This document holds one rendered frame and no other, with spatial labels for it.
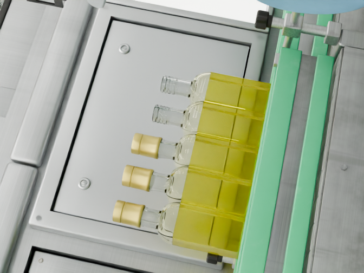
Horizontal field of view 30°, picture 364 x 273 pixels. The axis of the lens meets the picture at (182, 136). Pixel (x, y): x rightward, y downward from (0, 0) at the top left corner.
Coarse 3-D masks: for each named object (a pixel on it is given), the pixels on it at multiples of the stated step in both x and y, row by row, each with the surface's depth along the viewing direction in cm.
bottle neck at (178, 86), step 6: (162, 78) 112; (168, 78) 112; (174, 78) 113; (162, 84) 112; (168, 84) 112; (174, 84) 112; (180, 84) 112; (186, 84) 112; (162, 90) 113; (168, 90) 112; (174, 90) 112; (180, 90) 112; (186, 90) 112; (186, 96) 113
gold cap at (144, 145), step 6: (138, 138) 107; (144, 138) 107; (150, 138) 108; (156, 138) 108; (132, 144) 107; (138, 144) 107; (144, 144) 107; (150, 144) 107; (156, 144) 107; (132, 150) 108; (138, 150) 107; (144, 150) 107; (150, 150) 107; (156, 150) 107; (150, 156) 108; (156, 156) 107
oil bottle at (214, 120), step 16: (192, 112) 108; (208, 112) 108; (224, 112) 108; (240, 112) 108; (256, 112) 108; (192, 128) 107; (208, 128) 107; (224, 128) 107; (240, 128) 107; (256, 128) 107; (256, 144) 106
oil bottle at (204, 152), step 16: (176, 144) 107; (192, 144) 106; (208, 144) 106; (224, 144) 106; (240, 144) 106; (176, 160) 106; (192, 160) 105; (208, 160) 105; (224, 160) 105; (240, 160) 105; (256, 160) 105; (240, 176) 104
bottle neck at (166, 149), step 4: (164, 140) 108; (160, 144) 107; (164, 144) 107; (168, 144) 107; (172, 144) 107; (160, 148) 107; (164, 148) 107; (168, 148) 107; (172, 148) 107; (160, 152) 107; (164, 152) 107; (168, 152) 107; (172, 152) 107; (160, 156) 108; (164, 156) 107; (168, 156) 107; (172, 156) 107
